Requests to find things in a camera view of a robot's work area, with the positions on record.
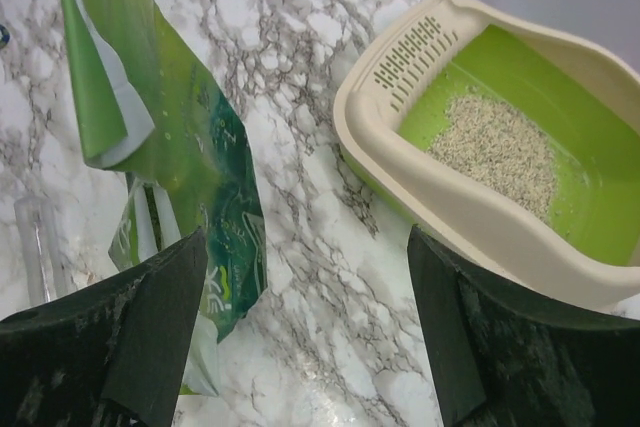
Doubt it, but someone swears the green cat litter bag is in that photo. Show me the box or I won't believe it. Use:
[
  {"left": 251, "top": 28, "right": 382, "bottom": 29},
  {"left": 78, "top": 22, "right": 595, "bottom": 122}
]
[{"left": 61, "top": 0, "right": 267, "bottom": 397}]

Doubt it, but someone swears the clean litter pile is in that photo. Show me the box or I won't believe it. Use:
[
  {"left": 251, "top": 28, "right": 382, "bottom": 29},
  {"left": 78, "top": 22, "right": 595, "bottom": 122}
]
[{"left": 429, "top": 94, "right": 557, "bottom": 224}]

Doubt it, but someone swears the clear plastic litter scoop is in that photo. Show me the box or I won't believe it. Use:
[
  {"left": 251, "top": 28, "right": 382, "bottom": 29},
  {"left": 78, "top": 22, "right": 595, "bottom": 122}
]
[{"left": 14, "top": 195, "right": 69, "bottom": 306}]

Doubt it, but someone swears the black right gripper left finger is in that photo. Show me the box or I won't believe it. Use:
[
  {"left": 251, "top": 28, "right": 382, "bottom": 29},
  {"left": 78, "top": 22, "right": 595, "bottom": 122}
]
[{"left": 1, "top": 230, "right": 207, "bottom": 426}]

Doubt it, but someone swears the green and beige litter box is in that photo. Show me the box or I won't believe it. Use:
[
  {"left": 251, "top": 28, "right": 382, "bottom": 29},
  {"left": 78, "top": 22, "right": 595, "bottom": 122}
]
[{"left": 333, "top": 0, "right": 639, "bottom": 310}]

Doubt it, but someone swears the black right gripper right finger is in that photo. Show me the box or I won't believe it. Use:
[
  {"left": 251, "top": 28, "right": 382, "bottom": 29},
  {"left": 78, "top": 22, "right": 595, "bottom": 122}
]
[{"left": 407, "top": 226, "right": 639, "bottom": 426}]

